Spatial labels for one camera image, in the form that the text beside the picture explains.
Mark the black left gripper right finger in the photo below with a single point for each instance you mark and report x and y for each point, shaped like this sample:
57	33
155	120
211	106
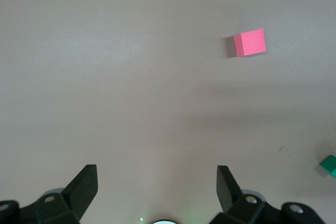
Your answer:
227	190

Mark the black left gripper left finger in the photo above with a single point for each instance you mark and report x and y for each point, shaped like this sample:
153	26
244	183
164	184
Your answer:
81	190

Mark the green cube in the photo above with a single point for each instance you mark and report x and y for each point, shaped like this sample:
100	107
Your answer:
329	165

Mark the brown table cover sheet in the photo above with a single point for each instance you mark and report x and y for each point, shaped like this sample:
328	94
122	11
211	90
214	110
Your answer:
131	77

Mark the pink-red cube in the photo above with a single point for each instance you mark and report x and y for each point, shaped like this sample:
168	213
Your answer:
250	43

